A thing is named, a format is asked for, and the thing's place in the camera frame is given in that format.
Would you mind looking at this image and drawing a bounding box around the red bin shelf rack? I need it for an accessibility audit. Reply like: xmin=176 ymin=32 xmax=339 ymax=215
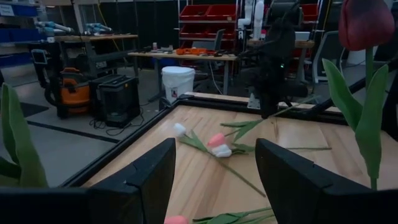
xmin=178 ymin=2 xmax=239 ymax=50

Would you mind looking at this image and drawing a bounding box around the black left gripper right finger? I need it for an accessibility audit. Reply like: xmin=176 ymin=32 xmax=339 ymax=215
xmin=255 ymin=138 xmax=374 ymax=224

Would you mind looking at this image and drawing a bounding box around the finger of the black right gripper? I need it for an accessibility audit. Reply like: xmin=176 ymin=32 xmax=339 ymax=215
xmin=259 ymin=98 xmax=271 ymax=119
xmin=269 ymin=98 xmax=279 ymax=119

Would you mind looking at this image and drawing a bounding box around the white robot figure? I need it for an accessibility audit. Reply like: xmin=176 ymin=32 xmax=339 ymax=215
xmin=238 ymin=0 xmax=266 ymax=40

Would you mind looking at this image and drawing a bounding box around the white plastic bucket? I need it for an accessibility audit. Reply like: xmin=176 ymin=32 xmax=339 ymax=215
xmin=161 ymin=65 xmax=196 ymax=104

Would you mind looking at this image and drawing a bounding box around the black equipment case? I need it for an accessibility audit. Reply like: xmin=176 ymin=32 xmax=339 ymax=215
xmin=89 ymin=74 xmax=141 ymax=129

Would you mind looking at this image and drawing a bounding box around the orange tray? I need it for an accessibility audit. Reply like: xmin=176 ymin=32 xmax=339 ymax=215
xmin=175 ymin=47 xmax=208 ymax=56

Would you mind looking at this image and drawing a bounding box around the blue storage bin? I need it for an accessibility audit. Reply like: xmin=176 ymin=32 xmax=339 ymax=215
xmin=0 ymin=2 xmax=40 ymax=18
xmin=0 ymin=28 xmax=47 ymax=43

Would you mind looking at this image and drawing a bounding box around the white tulip flower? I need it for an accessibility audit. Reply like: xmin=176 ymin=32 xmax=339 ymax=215
xmin=172 ymin=123 xmax=267 ymax=198
xmin=211 ymin=144 xmax=259 ymax=158

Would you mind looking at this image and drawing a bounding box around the dark grey office chair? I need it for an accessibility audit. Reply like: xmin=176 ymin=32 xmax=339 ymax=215
xmin=266 ymin=0 xmax=305 ymax=29

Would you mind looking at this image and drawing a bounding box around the black aluminium table frame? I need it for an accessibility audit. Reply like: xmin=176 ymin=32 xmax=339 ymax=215
xmin=60 ymin=58 xmax=398 ymax=188

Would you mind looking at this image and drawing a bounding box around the grey desk chair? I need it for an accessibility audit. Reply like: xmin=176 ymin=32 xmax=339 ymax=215
xmin=192 ymin=28 xmax=227 ymax=50

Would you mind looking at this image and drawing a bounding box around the grey white office chair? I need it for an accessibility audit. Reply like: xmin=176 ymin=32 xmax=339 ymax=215
xmin=312 ymin=30 xmax=346 ymax=85

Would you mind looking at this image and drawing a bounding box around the orange shop vacuum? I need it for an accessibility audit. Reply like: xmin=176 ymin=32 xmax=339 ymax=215
xmin=44 ymin=67 xmax=91 ymax=119

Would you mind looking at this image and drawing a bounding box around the pink tulip flower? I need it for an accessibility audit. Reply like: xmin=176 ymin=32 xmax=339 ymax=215
xmin=207 ymin=133 xmax=332 ymax=155
xmin=0 ymin=82 xmax=50 ymax=189

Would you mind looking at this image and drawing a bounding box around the small grey screen device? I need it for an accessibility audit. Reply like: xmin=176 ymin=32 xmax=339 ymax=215
xmin=30 ymin=49 xmax=49 ymax=65

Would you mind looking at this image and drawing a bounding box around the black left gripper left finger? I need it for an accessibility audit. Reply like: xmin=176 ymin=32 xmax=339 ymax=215
xmin=88 ymin=138 xmax=177 ymax=224

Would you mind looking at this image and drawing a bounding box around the long wooden table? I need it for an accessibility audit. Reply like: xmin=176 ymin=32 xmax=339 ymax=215
xmin=127 ymin=51 xmax=239 ymax=96

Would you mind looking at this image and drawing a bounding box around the wooden top workbench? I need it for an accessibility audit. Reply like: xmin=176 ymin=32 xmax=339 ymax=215
xmin=54 ymin=33 xmax=140 ymax=78

